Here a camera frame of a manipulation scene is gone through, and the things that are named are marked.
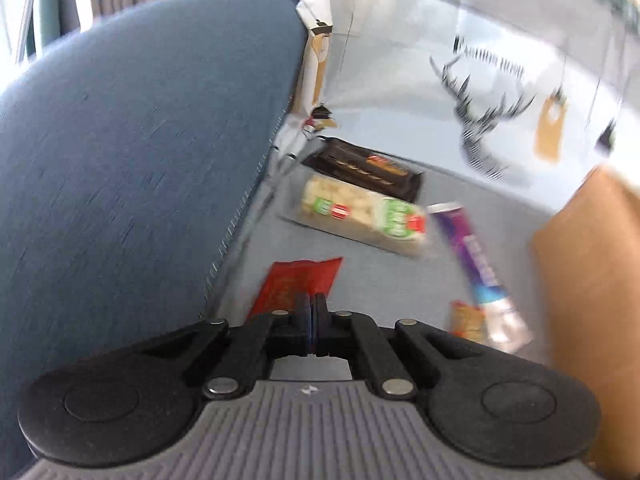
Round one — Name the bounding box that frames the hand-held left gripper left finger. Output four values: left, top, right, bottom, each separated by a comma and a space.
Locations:
142, 294, 313, 401

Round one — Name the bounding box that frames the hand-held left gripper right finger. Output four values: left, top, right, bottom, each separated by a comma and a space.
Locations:
312, 294, 481, 401

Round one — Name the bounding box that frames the red snack packet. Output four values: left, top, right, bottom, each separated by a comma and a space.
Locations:
247, 257, 343, 321

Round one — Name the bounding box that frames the peanut bar packet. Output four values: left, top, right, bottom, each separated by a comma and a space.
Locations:
450, 300, 488, 343

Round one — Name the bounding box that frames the cardboard box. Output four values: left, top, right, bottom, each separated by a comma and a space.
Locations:
530, 165, 640, 480

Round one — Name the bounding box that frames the green label cracker packet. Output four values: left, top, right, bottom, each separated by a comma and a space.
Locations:
280, 172, 431, 258

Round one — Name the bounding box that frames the black chocolate packet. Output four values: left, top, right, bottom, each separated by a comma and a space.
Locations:
302, 137, 425, 203

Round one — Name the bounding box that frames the purple white tube packet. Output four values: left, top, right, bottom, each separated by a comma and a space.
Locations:
427, 202, 531, 353

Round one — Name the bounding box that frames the blue sofa armrest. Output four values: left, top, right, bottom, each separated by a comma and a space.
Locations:
0, 0, 308, 476

